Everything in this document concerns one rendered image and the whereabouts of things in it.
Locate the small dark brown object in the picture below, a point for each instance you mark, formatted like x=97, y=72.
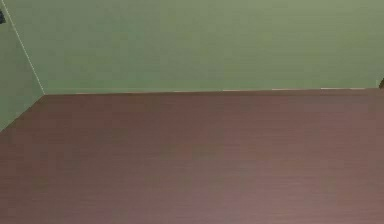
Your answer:
x=382, y=83

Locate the small black object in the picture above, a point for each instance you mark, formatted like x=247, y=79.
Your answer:
x=1, y=17

